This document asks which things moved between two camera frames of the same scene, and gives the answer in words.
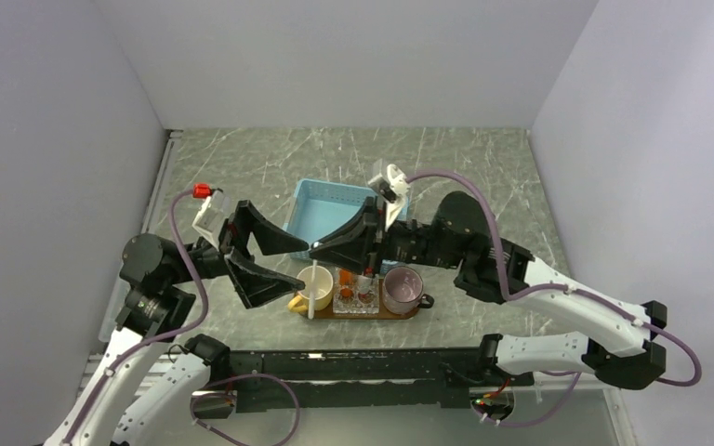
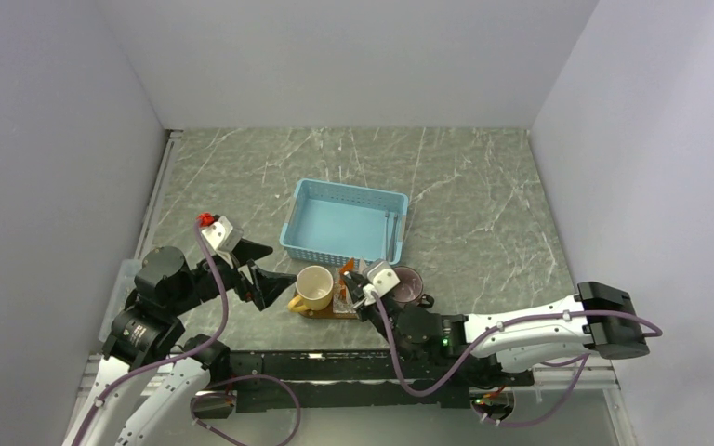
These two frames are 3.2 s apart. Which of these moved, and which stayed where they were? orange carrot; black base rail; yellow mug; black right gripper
Moved: black right gripper
Stayed: black base rail; yellow mug; orange carrot
